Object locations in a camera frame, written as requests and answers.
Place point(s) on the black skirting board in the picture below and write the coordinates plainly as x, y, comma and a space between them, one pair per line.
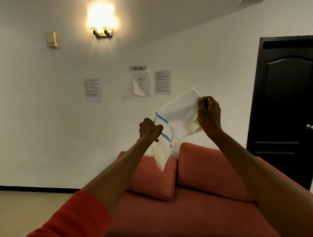
36, 189

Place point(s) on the clear zip bag blue seal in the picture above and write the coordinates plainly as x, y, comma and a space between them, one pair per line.
166, 146

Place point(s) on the small red sofa cushion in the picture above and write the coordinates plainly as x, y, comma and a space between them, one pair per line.
154, 183

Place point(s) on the red fabric sofa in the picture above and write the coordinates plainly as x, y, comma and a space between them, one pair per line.
183, 217

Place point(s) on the silver door knob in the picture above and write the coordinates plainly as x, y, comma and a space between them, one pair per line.
309, 126

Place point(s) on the paper sheet with figure drawing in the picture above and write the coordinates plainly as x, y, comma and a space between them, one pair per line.
140, 84

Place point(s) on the black wooden door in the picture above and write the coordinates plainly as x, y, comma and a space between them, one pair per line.
281, 97

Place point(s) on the person's right forearm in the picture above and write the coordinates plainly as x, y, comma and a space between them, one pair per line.
264, 180

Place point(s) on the large red sofa cushion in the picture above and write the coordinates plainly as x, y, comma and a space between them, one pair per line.
210, 171

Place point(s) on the person's left hand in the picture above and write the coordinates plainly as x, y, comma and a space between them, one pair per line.
150, 129

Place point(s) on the grey label sign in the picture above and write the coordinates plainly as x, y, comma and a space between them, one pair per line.
138, 68

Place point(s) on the short printed text paper sheet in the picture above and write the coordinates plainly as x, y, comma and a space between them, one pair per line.
92, 89

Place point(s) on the person's left forearm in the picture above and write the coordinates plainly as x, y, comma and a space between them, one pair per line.
119, 178

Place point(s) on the beige wall box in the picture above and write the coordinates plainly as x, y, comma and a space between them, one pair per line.
51, 39

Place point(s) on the single white napkin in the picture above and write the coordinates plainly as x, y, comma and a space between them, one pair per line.
182, 114

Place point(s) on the red sweater sleeve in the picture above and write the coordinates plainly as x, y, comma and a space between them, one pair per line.
73, 217

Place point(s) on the tall printed text paper sheet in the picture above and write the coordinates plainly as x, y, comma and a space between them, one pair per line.
162, 82

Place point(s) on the glowing wall lamp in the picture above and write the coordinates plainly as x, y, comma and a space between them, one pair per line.
101, 17

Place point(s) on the person's right hand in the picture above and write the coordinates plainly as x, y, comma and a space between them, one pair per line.
210, 114

